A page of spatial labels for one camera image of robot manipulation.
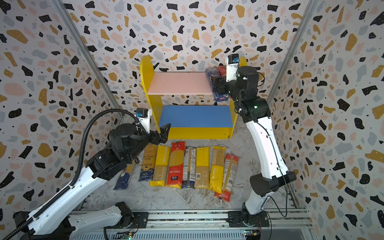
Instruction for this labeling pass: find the blue Barilla spaghetti bag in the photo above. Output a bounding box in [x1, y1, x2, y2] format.
[205, 67, 229, 102]

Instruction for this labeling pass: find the red spaghetti bag top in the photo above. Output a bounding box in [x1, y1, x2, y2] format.
[218, 66, 227, 76]

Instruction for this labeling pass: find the red spaghetti bag black label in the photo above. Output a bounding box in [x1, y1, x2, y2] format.
[167, 141, 185, 189]

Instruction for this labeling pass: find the plain yellow spaghetti bag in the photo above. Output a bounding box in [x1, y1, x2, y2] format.
[195, 147, 210, 189]

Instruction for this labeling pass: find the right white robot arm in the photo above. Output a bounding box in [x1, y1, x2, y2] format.
[213, 64, 297, 225]

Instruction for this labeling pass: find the yellow shelf with coloured boards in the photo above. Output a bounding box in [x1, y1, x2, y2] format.
[140, 56, 238, 140]

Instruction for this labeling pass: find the yellow Pastatime spaghetti bag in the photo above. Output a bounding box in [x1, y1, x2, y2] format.
[150, 146, 171, 187]

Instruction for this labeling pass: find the clear white label spaghetti bag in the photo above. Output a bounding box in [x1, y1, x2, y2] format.
[182, 147, 197, 189]

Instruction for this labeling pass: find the orange blue spaghetti bag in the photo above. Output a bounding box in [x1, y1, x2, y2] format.
[139, 144, 158, 182]

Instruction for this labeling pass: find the dark blue spaghetti bag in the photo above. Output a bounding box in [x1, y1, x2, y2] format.
[114, 161, 136, 190]

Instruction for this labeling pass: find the red clear spaghetti bag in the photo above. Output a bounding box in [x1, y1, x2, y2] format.
[214, 154, 239, 202]

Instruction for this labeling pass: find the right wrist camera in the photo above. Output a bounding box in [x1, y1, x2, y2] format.
[226, 54, 240, 82]

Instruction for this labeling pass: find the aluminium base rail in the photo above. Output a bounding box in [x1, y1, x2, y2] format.
[76, 209, 317, 240]

